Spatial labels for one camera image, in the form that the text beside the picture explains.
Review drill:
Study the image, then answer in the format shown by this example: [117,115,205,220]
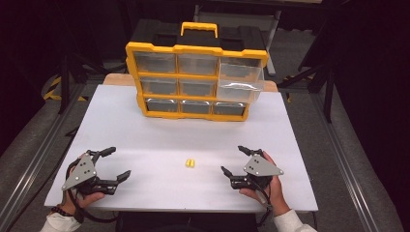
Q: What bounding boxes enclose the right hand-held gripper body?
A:
[243,153,285,191]

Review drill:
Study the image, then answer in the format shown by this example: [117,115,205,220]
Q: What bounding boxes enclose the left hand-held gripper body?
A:
[61,152,108,196]

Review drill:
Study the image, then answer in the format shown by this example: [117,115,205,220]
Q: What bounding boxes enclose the clear plastic drawer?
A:
[216,62,266,104]

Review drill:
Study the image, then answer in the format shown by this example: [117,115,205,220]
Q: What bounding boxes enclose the yellow black organizer case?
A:
[125,21,270,123]

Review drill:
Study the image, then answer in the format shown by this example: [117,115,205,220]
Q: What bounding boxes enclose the person's left hand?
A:
[62,153,106,217]

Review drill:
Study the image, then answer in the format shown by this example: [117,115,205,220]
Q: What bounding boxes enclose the person's right hand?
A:
[238,151,291,218]

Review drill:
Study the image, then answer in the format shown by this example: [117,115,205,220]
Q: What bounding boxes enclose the black metal stand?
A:
[57,52,109,114]
[278,59,337,124]

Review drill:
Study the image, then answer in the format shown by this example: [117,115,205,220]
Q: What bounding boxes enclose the yellow black hazard tape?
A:
[43,74,89,102]

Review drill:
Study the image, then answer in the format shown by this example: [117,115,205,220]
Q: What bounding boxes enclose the rows of clear drawers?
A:
[133,51,249,117]

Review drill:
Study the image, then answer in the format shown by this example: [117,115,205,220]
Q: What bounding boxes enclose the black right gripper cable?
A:
[252,178,275,227]

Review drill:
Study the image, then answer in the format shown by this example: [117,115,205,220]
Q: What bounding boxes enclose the dark bead bracelet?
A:
[50,205,74,218]

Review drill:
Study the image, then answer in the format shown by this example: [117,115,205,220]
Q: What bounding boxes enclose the aluminium floor rail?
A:
[308,92,380,232]
[0,82,86,230]

